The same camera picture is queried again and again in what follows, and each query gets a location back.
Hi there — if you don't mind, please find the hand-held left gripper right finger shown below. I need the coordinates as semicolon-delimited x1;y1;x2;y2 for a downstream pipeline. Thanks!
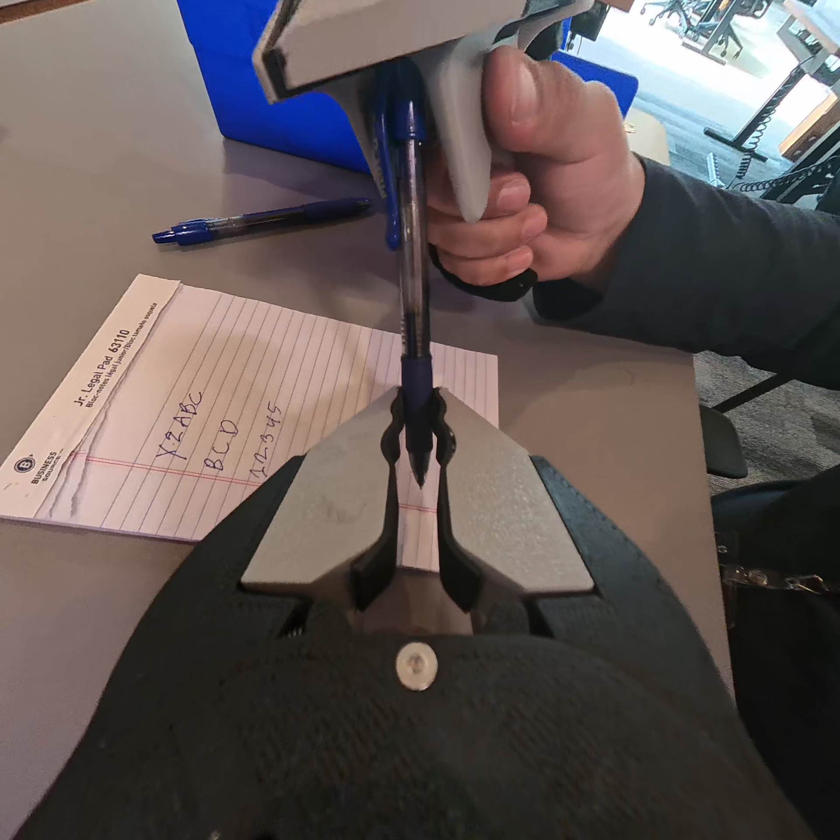
434;386;596;616

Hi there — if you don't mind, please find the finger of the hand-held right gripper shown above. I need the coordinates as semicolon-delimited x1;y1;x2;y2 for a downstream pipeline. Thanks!
279;0;529;198
252;0;306;104

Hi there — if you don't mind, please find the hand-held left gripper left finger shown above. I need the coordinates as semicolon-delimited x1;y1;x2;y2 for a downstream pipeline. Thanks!
240;386;403;613

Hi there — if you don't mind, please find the white lined notepad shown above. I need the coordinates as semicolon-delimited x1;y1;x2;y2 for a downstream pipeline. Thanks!
0;274;500;571

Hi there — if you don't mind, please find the blue ballpoint pen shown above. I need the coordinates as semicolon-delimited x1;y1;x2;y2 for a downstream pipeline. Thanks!
152;197;375;245
371;59;439;490

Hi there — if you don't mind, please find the person's right forearm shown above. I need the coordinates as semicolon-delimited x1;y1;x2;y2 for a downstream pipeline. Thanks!
532;154;840;383

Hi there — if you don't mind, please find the person's right hand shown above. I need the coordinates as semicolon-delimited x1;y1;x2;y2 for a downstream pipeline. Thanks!
425;45;648;291

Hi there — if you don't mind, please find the blue plastic bin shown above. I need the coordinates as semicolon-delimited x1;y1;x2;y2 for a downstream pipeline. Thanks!
176;0;639;177

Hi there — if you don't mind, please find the metal badge clip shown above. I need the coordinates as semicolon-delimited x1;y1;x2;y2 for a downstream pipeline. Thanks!
718;563;829;599

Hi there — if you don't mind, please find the person's dark clothing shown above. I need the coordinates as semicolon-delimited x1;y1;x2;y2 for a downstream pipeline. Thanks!
712;459;840;840

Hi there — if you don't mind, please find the wooden desk with black legs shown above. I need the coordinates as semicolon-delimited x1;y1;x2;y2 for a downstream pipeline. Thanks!
705;0;840;165

